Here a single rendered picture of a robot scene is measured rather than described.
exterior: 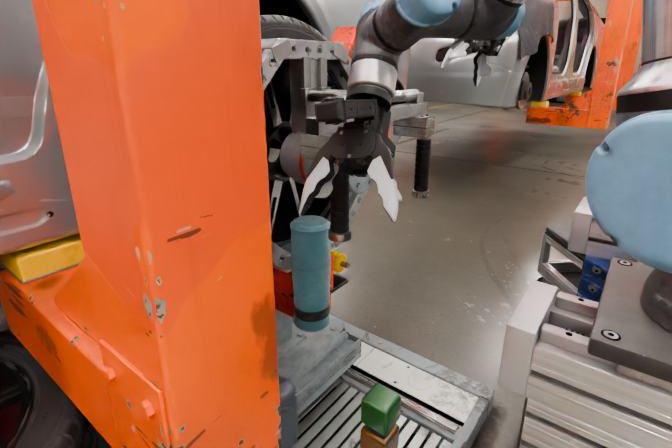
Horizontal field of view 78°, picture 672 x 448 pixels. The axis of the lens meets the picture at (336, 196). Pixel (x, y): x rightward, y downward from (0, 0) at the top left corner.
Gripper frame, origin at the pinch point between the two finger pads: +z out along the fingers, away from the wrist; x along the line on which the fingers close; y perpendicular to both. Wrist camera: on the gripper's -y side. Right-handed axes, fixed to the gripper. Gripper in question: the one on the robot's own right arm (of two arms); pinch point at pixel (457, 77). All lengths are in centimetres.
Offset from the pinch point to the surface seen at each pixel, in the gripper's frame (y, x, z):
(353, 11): -38.7, -19.2, -9.0
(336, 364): 10, -4, 95
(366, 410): 65, -50, 50
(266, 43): 6, -58, 13
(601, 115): -125, 291, -48
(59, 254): 10, -85, 65
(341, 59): -0.8, -36.8, 8.8
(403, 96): 17.3, -28.3, 11.5
